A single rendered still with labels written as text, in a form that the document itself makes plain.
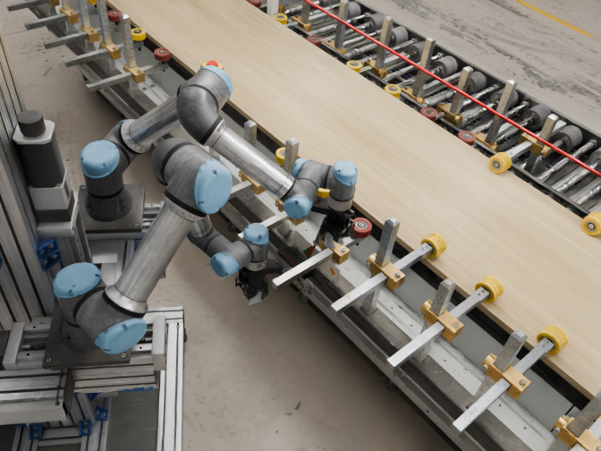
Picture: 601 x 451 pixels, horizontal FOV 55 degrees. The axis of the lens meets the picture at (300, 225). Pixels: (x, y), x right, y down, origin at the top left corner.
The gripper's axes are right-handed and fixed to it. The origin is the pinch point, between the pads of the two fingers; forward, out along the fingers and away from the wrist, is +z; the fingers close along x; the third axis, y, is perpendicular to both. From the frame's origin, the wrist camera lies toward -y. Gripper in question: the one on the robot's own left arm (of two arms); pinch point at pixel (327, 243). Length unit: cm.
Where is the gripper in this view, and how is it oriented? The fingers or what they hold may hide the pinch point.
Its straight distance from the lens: 198.8
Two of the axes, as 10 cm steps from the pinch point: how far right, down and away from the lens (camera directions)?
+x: 7.7, -4.0, 4.9
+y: 6.3, 5.9, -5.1
